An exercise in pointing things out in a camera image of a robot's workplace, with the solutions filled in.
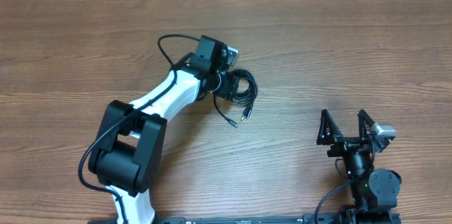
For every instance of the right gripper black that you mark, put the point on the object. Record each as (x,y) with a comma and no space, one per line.
(350,142)

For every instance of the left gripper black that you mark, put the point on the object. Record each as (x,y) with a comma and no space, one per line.
(230,86)

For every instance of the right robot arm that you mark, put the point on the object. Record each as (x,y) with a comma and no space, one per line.
(374,191)

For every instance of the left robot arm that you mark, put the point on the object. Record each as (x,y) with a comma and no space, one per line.
(124,158)

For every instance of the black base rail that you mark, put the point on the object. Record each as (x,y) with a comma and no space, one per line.
(307,218)

